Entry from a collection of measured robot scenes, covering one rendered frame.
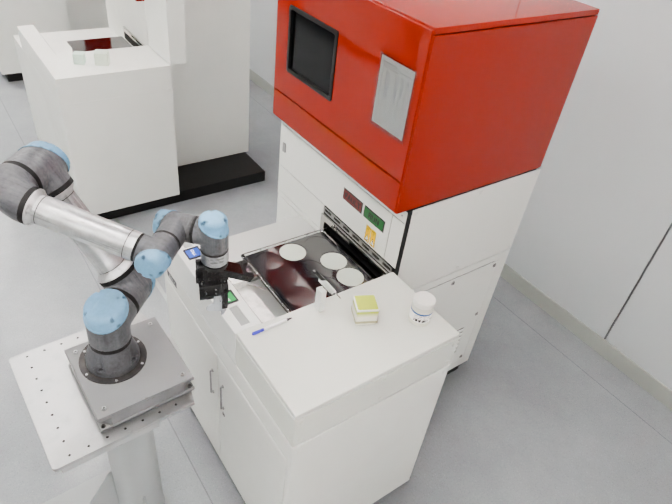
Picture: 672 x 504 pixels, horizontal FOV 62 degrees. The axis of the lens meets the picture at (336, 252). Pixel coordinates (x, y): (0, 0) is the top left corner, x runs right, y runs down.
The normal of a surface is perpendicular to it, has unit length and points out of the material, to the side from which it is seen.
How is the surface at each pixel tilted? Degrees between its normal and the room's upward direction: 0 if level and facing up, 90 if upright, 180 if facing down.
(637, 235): 90
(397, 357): 0
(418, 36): 90
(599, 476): 0
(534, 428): 0
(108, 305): 9
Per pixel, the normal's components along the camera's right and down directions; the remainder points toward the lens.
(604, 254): -0.82, 0.28
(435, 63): 0.56, 0.56
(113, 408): 0.14, -0.76
